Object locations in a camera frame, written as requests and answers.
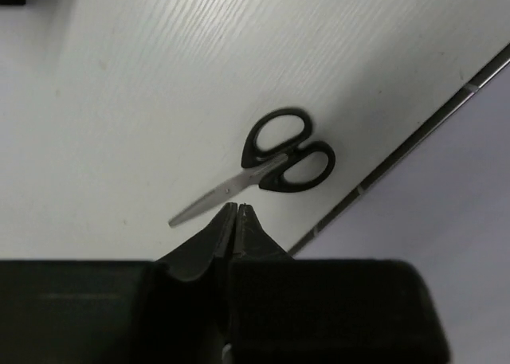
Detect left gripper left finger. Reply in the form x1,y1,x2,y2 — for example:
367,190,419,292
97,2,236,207
1,203,237,363

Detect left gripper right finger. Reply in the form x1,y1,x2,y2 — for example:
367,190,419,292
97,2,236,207
229,205,452,363

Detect black handled scissors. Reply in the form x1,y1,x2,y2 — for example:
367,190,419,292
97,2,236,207
168,107,336,228

